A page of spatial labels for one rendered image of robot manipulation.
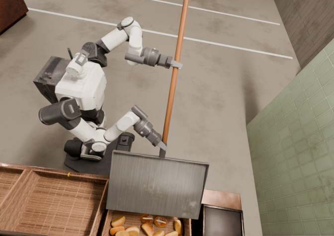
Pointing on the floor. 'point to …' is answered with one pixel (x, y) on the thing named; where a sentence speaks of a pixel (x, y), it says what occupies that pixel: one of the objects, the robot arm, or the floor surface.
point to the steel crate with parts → (11, 7)
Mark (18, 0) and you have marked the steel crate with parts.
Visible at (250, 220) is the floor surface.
